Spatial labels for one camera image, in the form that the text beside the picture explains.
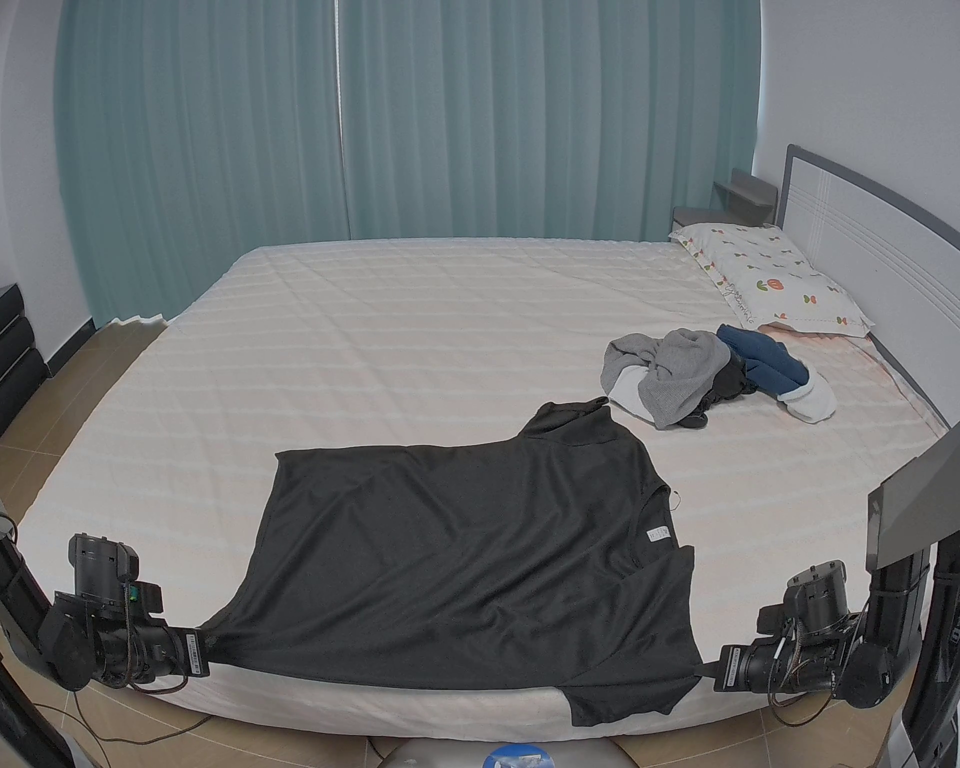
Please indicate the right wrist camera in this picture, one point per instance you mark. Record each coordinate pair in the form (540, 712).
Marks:
(772, 619)

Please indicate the bed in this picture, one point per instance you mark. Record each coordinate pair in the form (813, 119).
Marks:
(420, 337)

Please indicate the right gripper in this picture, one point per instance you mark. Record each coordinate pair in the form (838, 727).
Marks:
(757, 667)

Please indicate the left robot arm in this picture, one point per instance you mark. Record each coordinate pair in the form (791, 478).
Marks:
(67, 637)

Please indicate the grey bedside table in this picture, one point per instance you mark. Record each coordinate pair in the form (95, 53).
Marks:
(739, 196)

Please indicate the black T-shirt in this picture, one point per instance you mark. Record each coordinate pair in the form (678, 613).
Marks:
(450, 562)

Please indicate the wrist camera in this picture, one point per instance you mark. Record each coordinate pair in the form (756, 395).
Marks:
(146, 598)
(772, 619)

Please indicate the white printed pillow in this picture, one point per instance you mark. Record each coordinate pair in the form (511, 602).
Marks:
(772, 277)

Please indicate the pile of clothes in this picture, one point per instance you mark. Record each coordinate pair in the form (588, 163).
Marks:
(675, 367)

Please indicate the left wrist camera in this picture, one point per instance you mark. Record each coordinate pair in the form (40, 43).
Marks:
(146, 598)

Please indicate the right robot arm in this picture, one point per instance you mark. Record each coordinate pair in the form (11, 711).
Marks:
(892, 600)

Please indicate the black chest of drawers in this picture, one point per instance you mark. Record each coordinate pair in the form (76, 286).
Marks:
(19, 352)

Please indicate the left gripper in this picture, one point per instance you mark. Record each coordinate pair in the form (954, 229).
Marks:
(169, 651)

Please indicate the blue-green curtain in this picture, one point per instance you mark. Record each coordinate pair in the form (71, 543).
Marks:
(547, 120)
(202, 150)

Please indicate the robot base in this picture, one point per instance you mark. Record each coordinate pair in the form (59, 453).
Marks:
(450, 756)

